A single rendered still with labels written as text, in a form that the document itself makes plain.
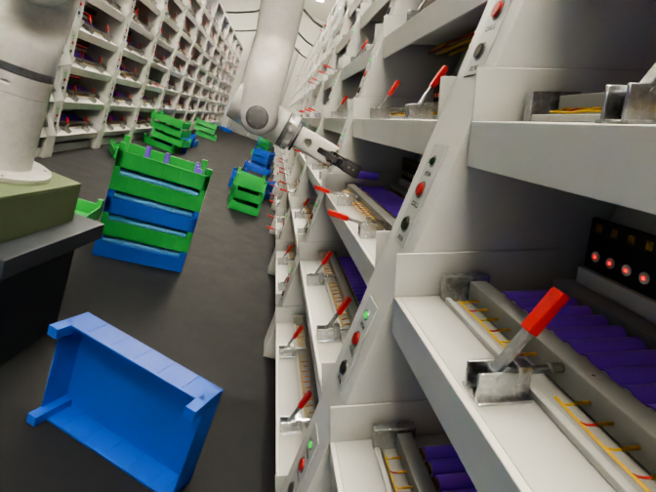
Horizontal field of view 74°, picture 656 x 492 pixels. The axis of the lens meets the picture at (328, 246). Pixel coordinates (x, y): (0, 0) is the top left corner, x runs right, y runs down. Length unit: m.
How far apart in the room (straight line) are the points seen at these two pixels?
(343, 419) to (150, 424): 0.44
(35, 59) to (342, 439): 0.80
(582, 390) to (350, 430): 0.30
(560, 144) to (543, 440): 0.19
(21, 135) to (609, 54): 0.91
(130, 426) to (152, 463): 0.08
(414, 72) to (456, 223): 0.75
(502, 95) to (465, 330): 0.23
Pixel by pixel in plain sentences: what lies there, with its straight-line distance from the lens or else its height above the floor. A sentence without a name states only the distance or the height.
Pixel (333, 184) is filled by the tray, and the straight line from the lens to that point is 1.15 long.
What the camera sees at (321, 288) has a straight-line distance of 1.00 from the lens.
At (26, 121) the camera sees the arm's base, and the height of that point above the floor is 0.48.
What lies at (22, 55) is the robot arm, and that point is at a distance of 0.96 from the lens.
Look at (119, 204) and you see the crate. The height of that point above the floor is 0.20.
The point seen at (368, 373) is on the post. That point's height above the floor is 0.41.
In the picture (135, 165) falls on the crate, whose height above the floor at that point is 0.34.
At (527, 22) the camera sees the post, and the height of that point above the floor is 0.82.
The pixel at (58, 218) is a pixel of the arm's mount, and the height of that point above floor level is 0.30.
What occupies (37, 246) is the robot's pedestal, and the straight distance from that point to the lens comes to 0.95.
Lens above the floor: 0.65
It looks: 13 degrees down
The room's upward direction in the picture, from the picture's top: 21 degrees clockwise
